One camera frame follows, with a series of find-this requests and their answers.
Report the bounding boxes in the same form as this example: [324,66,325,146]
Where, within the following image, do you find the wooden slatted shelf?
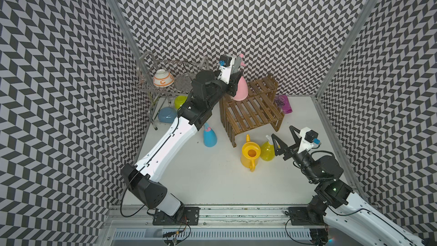
[219,74,285,148]

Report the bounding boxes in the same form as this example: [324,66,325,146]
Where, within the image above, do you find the pink spray bottle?
[233,54,248,101]

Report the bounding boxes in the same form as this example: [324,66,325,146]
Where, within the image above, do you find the metal wire dish rack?
[136,51,212,130]

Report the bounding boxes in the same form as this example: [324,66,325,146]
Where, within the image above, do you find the blue spray bottle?
[203,123,217,148]

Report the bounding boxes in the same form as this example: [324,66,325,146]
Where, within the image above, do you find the aluminium corner post left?
[106,0,160,109]

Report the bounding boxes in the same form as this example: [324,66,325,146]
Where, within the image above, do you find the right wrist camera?
[298,127,321,153]

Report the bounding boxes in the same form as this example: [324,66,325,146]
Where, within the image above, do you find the aluminium corner post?
[312,0,379,199]
[106,0,160,109]

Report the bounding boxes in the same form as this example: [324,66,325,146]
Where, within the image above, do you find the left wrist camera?
[217,54,244,84]

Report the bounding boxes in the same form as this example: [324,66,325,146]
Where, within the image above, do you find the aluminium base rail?
[102,204,376,246]

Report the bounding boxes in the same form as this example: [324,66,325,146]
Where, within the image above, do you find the blue bowl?
[158,107,177,124]

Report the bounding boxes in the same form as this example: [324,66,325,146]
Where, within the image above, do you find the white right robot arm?
[271,126,436,246]

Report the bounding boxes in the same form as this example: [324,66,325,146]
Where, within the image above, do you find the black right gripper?
[271,126,319,183]

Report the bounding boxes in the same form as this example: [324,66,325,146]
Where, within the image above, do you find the aluminium corner post right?
[312,0,379,199]

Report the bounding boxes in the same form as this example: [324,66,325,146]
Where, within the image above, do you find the yellow watering can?
[240,134,261,172]

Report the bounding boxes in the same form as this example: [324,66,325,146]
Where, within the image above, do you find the yellow transparent spray bottle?
[260,135,275,161]

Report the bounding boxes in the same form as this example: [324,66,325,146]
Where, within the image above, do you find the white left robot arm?
[121,71,242,220]

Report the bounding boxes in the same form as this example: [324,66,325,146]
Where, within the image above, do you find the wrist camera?
[217,54,244,84]
[298,127,321,153]

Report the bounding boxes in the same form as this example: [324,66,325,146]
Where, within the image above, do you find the lime green bowl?
[174,95,187,110]

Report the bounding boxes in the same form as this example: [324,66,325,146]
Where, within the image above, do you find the white orange patterned bowl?
[153,69,175,88]

